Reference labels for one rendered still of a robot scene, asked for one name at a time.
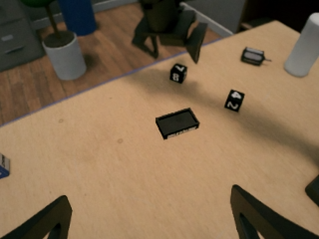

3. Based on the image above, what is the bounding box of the white bottle with blue cap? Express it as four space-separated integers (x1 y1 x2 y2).
283 13 319 78

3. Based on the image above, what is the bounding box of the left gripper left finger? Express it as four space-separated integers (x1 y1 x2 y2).
0 195 73 239

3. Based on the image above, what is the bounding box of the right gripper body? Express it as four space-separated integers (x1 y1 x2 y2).
135 0 205 48

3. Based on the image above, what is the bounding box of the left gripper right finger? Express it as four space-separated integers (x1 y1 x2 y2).
230 184 319 239

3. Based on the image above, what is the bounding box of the small white and blue box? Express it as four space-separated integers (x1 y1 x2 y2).
0 152 9 179

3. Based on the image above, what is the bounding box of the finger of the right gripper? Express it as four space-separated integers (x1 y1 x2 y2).
132 34 160 58
186 22 209 64

